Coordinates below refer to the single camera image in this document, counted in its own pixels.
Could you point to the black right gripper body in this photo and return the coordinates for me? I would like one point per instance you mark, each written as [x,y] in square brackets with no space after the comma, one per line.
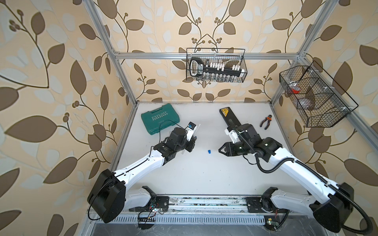
[240,148]

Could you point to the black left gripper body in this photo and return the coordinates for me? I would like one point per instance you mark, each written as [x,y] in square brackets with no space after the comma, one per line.
[184,144]

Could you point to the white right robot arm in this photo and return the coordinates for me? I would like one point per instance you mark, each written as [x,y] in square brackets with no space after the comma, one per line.
[326,201]

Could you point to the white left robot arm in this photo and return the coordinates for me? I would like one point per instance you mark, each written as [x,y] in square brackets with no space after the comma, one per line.
[112,192]

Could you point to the black flat tool case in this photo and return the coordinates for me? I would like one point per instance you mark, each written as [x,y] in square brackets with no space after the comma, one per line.
[229,118]

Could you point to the green plastic tool case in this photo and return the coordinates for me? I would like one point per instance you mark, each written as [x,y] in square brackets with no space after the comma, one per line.
[160,118]

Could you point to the orange black pliers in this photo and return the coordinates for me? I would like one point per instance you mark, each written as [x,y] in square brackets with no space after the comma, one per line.
[266,121]

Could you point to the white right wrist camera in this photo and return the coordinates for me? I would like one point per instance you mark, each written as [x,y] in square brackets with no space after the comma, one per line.
[233,135]

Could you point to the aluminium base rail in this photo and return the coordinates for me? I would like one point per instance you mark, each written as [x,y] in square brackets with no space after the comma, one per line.
[201,210]

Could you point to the black wire basket right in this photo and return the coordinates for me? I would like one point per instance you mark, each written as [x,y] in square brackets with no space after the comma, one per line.
[320,99]

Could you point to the black wire basket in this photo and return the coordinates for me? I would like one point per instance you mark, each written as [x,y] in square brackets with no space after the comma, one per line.
[320,99]
[219,65]

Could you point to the black wire basket rear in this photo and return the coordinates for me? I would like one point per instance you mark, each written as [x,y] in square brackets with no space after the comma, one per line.
[219,65]

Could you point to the aluminium frame post right rear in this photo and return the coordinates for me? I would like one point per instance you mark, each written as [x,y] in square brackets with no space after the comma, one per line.
[296,32]

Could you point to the aluminium frame post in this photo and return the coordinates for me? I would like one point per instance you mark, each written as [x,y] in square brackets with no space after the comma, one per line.
[296,32]
[91,9]

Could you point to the aluminium frame post left rear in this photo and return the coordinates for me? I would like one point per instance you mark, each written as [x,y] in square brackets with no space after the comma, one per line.
[91,9]

